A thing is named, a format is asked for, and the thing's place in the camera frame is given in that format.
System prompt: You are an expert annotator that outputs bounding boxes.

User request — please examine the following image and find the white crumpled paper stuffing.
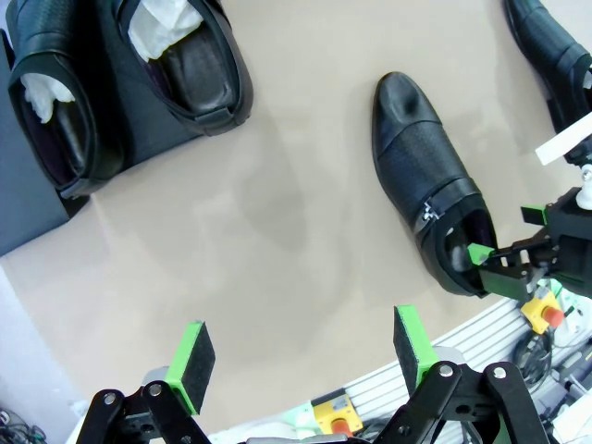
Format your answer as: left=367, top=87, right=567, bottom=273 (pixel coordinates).
left=128, top=0, right=205, bottom=62
left=21, top=72, right=77, bottom=124

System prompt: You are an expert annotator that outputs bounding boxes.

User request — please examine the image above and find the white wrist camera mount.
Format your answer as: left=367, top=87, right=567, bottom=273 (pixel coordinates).
left=535, top=117, right=592, bottom=210

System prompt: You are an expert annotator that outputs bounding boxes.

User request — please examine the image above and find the black leather buckle shoe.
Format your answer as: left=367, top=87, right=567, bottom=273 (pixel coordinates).
left=503, top=0, right=592, bottom=164
left=370, top=71, right=500, bottom=300
left=94, top=0, right=255, bottom=138
left=7, top=0, right=127, bottom=200

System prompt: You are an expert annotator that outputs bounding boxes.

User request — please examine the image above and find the grey aluminium base rail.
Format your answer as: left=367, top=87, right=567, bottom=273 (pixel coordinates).
left=341, top=295, right=533, bottom=404

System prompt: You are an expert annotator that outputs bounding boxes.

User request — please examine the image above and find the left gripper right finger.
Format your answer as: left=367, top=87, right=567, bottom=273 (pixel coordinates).
left=383, top=304, right=551, bottom=444

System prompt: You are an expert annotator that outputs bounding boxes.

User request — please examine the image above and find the black cable tangle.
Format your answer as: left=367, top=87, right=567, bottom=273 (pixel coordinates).
left=511, top=330, right=592, bottom=420

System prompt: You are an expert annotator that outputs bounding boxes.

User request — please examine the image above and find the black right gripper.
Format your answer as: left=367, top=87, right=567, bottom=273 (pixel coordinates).
left=466, top=187, right=592, bottom=300

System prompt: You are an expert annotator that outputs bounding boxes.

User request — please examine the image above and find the yellow emergency stop box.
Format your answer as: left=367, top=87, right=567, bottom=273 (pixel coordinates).
left=520, top=295, right=566, bottom=335
left=312, top=392, right=366, bottom=437

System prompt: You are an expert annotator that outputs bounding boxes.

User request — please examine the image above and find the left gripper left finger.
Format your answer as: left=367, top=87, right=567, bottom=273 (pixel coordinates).
left=76, top=321, right=217, bottom=444

